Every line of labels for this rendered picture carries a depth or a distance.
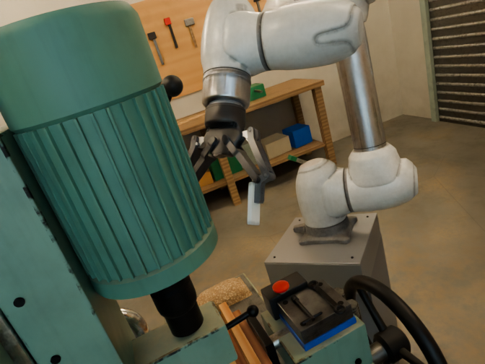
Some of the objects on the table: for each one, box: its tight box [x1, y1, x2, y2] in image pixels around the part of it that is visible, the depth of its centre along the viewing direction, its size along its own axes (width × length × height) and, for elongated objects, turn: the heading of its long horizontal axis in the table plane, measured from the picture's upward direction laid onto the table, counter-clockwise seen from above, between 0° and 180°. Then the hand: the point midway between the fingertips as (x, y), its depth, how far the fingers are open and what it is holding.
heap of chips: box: [196, 277, 253, 312], centre depth 87 cm, size 8×12×3 cm
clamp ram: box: [246, 317, 290, 364], centre depth 64 cm, size 9×8×9 cm
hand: (220, 217), depth 66 cm, fingers open, 13 cm apart
